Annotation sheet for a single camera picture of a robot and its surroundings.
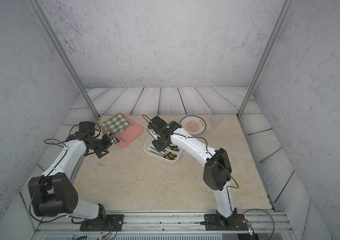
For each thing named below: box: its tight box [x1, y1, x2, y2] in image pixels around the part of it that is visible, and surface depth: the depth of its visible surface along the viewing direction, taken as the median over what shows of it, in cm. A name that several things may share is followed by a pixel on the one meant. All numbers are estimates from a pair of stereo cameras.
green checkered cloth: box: [101, 113, 130, 136], surface depth 117 cm
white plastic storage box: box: [143, 135, 183, 164], surface depth 99 cm
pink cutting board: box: [116, 113, 144, 147], surface depth 117 cm
